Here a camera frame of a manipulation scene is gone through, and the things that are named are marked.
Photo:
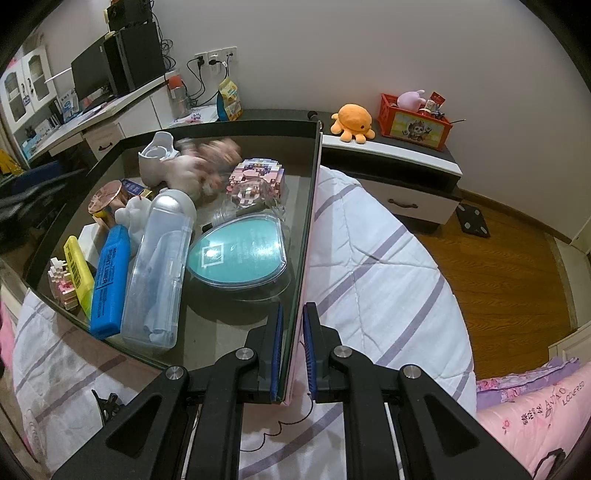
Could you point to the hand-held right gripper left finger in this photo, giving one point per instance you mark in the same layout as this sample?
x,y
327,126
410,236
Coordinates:
x,y
277,350

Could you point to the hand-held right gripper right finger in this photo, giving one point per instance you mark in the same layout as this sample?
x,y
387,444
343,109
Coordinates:
x,y
308,355

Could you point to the pink storage box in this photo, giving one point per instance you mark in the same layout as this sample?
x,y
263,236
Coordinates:
x,y
231,323

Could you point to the teal oval clear case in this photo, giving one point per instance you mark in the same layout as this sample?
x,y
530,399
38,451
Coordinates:
x,y
235,249

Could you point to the clear plastic box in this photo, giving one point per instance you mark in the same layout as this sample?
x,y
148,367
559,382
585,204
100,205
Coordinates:
x,y
157,277

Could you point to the clear glass bulb bottle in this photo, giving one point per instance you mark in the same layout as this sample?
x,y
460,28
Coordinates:
x,y
231,217

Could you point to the pink building block model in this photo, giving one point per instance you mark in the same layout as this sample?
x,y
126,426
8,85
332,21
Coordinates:
x,y
258,180

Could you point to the blue highlighter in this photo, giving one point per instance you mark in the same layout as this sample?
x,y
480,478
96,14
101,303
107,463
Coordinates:
x,y
108,286

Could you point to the small beige doll figure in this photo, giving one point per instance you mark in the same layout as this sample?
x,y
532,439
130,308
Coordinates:
x,y
194,168

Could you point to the small blue box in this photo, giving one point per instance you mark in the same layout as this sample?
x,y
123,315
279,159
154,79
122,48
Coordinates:
x,y
136,188

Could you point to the yellow highlighter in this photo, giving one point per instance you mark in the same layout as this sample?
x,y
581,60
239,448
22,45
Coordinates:
x,y
76,267

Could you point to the white charger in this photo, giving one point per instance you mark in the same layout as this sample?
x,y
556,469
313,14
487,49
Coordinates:
x,y
90,240

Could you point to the small pink block toy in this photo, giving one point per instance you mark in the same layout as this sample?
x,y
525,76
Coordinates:
x,y
60,286

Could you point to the black hair clip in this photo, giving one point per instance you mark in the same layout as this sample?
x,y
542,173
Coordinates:
x,y
108,401

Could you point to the black floor scale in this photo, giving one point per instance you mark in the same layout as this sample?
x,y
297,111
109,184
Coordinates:
x,y
472,220

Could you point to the pink embroidered quilt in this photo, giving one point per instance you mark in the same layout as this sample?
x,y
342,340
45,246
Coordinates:
x,y
531,415

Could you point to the orange octopus plush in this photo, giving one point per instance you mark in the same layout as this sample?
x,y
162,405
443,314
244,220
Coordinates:
x,y
353,122

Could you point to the papers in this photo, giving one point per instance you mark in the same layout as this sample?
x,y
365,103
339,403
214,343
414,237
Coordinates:
x,y
184,119

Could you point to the red plastic crate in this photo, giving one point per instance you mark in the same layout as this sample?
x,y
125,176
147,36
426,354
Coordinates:
x,y
415,129

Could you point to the yellow blue snack bag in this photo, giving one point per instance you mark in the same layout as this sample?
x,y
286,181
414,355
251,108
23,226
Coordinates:
x,y
230,99

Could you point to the red-capped water bottle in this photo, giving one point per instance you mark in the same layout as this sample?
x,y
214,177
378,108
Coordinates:
x,y
178,97

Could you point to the white desk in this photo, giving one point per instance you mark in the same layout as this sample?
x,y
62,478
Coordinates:
x,y
138,115

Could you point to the pink plush toy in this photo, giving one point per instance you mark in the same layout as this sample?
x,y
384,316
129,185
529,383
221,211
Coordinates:
x,y
411,99

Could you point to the black office chair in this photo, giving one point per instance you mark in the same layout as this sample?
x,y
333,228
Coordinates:
x,y
37,184

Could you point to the black keyboard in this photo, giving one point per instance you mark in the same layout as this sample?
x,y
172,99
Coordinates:
x,y
94,109

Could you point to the blue white box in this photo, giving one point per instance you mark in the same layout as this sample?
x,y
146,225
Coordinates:
x,y
69,105

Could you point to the black computer tower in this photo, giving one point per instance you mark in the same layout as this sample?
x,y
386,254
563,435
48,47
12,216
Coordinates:
x,y
134,55

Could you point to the black computer monitor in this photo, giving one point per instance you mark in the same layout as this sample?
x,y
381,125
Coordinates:
x,y
92,74

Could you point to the white glass-door cabinet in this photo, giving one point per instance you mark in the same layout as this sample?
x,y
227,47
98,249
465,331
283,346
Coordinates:
x,y
27,87

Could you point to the black speaker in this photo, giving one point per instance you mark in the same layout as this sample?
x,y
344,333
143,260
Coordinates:
x,y
129,11

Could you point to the white wall outlet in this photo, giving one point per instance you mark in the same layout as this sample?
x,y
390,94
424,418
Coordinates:
x,y
216,55

